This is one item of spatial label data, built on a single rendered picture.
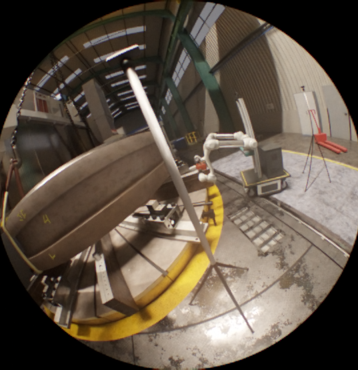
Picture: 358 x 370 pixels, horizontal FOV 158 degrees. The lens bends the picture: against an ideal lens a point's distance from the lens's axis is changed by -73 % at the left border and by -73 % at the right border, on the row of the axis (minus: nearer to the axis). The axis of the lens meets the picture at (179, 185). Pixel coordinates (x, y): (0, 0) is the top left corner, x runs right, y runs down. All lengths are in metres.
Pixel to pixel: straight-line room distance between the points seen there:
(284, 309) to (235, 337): 0.50
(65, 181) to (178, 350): 2.03
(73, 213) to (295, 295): 2.51
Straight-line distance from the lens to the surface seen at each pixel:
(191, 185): 2.62
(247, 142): 1.91
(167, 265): 1.57
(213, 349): 1.53
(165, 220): 1.55
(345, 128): 6.89
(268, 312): 1.52
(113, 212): 1.58
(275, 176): 2.50
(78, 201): 1.66
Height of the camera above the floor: 1.50
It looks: 21 degrees down
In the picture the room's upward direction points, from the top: 23 degrees counter-clockwise
